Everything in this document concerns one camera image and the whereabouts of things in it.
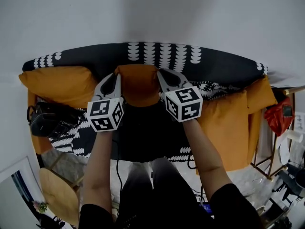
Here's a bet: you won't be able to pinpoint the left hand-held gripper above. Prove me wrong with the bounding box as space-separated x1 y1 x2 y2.
86 72 124 133

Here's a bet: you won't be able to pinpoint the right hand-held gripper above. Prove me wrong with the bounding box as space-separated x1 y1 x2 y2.
156 68 203 123

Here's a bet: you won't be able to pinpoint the small orange cushion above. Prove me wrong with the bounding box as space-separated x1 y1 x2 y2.
114 64 161 107

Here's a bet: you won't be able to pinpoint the person's left forearm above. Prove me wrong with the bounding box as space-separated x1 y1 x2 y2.
82 130 113 216

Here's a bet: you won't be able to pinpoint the person's right forearm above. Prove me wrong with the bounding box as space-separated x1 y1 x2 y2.
182 118 233 197

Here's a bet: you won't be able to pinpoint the large orange cushion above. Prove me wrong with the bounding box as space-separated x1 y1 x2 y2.
195 89 251 176
18 65 99 109

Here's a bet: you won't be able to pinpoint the black white patterned throw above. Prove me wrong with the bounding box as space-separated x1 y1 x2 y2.
22 42 269 163

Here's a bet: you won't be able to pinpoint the black leather backpack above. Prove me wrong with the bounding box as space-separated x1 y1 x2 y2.
27 101 86 138

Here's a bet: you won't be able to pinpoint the person's grey trousers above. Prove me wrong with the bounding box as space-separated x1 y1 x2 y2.
119 157 193 200

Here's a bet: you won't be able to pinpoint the red bag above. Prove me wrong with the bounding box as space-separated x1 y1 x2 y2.
264 96 296 137

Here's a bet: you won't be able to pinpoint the round wooden table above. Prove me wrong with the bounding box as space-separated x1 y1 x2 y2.
39 151 84 228

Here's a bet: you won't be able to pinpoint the person's black shirt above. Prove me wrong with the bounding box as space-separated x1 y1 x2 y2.
78 182 263 229

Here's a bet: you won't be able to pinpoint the small blue screen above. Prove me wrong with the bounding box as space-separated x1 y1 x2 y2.
197 203 213 216

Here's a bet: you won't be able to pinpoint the white slipper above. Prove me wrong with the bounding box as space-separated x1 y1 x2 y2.
278 137 290 166

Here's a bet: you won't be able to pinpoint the white storage box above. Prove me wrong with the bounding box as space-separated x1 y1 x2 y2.
294 111 305 133

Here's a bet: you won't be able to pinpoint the white paper roll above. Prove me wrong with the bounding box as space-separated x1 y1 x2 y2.
285 129 304 143

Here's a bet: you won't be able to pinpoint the small flower bouquet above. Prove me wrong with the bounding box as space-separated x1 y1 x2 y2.
32 200 50 214

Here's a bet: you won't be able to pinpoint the glass door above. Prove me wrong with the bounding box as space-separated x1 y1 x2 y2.
0 156 48 229

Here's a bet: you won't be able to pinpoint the black equipment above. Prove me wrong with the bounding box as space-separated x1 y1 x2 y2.
259 162 305 229

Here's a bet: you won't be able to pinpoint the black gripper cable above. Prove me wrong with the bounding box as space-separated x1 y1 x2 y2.
112 137 123 193
186 151 199 170

